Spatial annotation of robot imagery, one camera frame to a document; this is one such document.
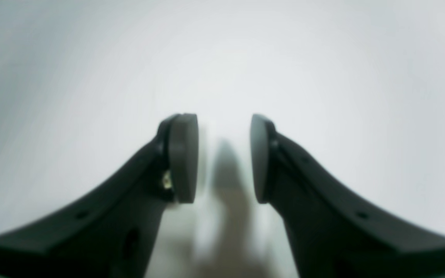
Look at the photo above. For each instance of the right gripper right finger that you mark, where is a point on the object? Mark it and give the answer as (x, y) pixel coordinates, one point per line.
(332, 231)

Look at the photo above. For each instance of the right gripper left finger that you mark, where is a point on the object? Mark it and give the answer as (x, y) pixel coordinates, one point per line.
(111, 231)

